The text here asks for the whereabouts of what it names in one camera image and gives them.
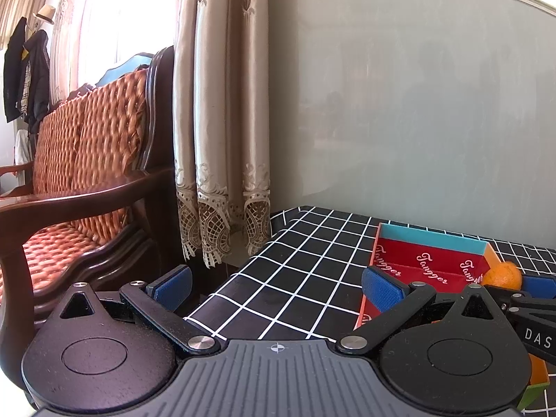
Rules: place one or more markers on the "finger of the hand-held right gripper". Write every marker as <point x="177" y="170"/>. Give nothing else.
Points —
<point x="504" y="296"/>
<point x="541" y="286"/>

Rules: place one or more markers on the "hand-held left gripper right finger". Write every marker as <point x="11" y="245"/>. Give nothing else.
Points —
<point x="384" y="290"/>

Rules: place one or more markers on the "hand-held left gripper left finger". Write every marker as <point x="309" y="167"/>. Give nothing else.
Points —
<point x="173" y="289"/>

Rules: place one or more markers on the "tangerine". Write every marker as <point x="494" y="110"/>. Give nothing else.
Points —
<point x="504" y="274"/>

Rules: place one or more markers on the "colourful cardboard box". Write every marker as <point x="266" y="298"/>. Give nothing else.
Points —
<point x="434" y="265"/>

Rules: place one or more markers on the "black white-grid tablecloth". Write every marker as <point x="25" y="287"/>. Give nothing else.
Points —
<point x="304" y="278"/>

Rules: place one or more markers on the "wooden wicker armchair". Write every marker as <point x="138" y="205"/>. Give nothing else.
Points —
<point x="87" y="200"/>

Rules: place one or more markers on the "orange woven sofa cushion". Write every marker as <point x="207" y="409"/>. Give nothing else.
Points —
<point x="87" y="139"/>

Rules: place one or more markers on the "beige lace-trimmed curtain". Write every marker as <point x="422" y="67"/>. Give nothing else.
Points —
<point x="217" y="117"/>

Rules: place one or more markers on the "white garment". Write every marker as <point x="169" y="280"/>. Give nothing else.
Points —
<point x="21" y="152"/>

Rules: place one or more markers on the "blue cloth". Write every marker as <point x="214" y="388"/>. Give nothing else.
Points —
<point x="126" y="67"/>

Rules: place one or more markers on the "black jacket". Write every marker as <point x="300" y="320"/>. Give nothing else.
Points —
<point x="13" y="74"/>
<point x="39" y="82"/>

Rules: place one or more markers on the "sheer window curtain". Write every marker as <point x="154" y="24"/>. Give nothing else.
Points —
<point x="108" y="8"/>

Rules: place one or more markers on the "straw hat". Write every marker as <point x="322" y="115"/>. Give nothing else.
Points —
<point x="45" y="14"/>

